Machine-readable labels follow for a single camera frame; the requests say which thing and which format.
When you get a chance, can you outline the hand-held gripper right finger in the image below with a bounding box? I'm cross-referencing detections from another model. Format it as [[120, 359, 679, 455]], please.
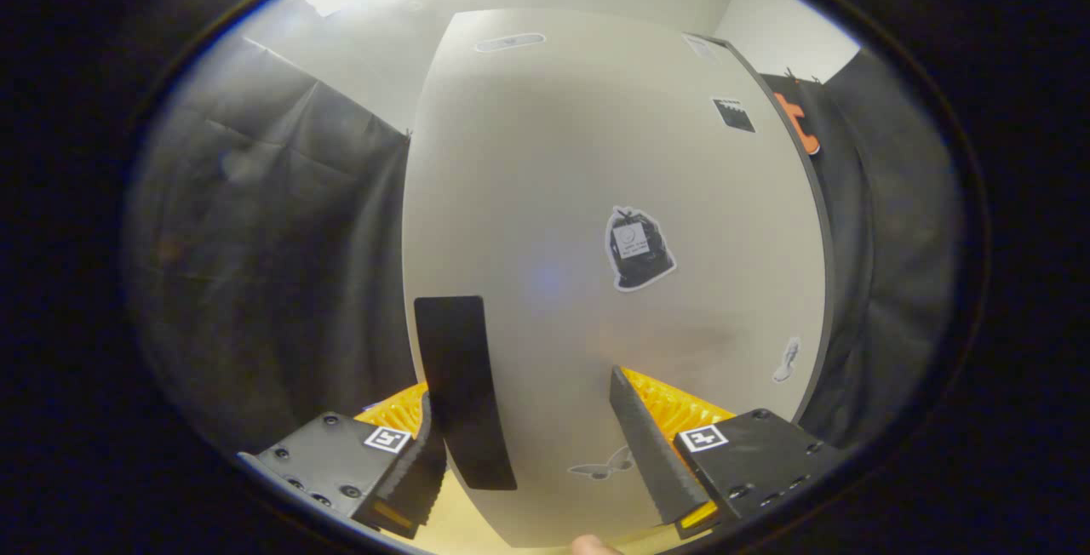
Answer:
[[608, 365, 846, 541]]

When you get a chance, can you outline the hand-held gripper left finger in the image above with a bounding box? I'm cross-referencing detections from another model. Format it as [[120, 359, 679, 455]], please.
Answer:
[[237, 380, 449, 541]]

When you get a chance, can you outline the black cabinet door handle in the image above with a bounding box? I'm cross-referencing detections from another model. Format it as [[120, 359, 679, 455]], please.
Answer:
[[414, 295, 519, 491]]

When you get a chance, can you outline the black backdrop cloth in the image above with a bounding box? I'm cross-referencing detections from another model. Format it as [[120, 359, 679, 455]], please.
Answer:
[[123, 36, 963, 471]]

